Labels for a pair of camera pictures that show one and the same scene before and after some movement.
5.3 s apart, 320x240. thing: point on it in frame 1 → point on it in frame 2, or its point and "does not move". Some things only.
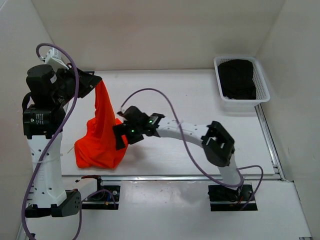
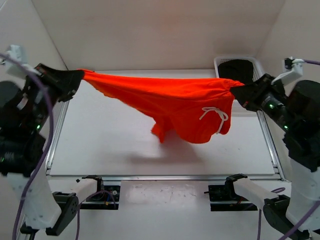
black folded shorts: (236, 77) does not move
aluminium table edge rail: (264, 177) does not move
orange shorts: (98, 147) → (184, 110)
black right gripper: (122, 129) → (247, 95)
